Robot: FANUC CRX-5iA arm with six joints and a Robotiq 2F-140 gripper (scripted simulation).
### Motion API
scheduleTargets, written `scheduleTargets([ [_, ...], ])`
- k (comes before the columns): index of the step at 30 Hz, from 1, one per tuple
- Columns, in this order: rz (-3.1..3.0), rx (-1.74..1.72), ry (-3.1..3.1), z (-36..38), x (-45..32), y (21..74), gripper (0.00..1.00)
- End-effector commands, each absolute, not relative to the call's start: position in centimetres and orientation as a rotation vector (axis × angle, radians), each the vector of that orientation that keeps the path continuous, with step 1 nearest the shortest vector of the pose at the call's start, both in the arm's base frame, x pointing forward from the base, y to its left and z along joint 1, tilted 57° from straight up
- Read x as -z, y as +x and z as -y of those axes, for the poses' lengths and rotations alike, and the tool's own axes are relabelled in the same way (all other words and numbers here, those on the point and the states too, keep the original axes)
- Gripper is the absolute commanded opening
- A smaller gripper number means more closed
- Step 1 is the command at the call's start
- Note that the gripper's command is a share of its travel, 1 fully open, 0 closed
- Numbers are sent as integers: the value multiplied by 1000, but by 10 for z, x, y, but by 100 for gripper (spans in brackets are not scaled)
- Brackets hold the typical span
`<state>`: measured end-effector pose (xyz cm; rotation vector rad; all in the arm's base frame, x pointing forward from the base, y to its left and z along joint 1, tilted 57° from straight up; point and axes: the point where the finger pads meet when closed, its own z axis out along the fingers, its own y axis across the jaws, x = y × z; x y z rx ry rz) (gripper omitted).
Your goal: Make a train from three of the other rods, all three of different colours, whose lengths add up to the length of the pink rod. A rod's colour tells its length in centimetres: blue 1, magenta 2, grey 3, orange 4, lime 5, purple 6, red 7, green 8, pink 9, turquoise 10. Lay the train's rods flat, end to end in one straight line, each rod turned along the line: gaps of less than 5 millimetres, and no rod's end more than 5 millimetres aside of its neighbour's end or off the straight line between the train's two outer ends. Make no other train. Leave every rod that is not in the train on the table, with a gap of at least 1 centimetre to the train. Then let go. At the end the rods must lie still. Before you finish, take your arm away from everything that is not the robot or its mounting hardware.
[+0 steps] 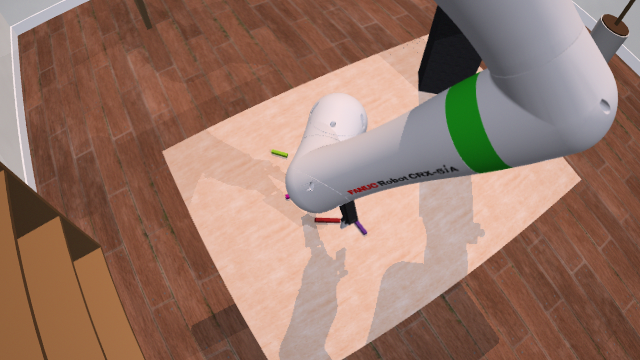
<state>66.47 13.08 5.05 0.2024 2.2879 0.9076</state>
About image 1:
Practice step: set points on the lime green rod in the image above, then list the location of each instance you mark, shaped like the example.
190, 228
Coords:
279, 153

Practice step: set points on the dark red rod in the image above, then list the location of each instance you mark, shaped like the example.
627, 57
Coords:
327, 220

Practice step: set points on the purple rod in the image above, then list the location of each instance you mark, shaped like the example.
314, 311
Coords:
361, 228

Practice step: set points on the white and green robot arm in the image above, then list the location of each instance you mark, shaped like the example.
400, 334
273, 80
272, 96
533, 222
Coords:
547, 93

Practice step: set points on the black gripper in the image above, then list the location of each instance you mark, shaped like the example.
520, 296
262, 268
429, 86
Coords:
349, 214

